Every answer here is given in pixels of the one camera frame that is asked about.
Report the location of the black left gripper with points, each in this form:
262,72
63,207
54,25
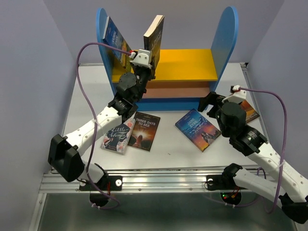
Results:
150,73

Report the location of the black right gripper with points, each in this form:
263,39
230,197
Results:
211,98

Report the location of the A Tale of Two Cities book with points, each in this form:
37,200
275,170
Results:
152,39

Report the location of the Animal Farm book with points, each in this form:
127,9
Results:
113,37

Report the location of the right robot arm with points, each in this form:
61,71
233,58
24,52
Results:
290,192

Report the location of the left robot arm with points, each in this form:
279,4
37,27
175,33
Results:
66,151

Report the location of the Jane Eyre book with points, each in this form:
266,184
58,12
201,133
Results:
198,129

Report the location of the Edward Tulane book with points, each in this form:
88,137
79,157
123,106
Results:
251,113

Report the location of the blue wooden bookshelf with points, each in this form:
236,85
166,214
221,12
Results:
182,76

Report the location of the Three Days to See book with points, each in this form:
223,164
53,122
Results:
144,131

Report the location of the Little Women book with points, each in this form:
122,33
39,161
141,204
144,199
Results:
116,139

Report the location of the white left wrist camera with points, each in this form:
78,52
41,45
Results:
141,58

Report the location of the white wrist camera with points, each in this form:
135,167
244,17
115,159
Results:
238,95
141,58

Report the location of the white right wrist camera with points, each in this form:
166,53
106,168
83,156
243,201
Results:
238,95

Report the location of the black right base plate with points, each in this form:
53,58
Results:
219,182

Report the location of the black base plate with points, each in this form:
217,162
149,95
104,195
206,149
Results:
219,182
110,183

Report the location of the aluminium mounting rail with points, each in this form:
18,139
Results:
141,181

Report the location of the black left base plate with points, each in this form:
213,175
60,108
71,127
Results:
110,183

